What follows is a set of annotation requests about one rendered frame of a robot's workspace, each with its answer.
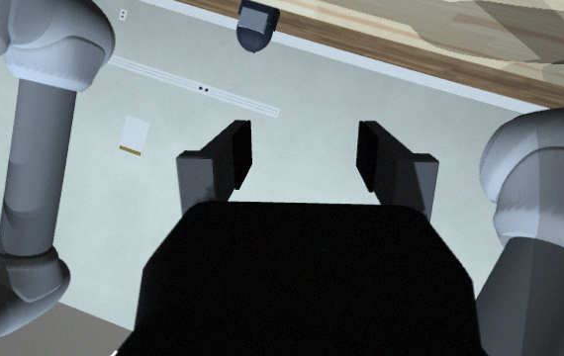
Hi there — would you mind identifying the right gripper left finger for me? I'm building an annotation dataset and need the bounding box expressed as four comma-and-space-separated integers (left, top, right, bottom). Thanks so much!
175, 120, 252, 217

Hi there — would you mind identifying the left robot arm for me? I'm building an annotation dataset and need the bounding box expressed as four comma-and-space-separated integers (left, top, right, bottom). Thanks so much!
0, 0, 116, 337

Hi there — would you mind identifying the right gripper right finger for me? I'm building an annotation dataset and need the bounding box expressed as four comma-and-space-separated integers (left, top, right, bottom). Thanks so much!
356, 121, 439, 222

